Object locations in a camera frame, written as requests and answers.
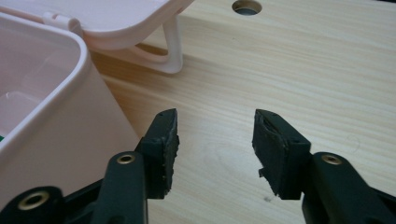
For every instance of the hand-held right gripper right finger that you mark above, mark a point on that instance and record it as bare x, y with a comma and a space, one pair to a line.
281, 155

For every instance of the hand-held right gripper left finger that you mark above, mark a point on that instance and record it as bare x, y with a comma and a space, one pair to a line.
158, 152

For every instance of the pink plastic storage box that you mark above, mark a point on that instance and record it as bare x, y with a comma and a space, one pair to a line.
59, 93

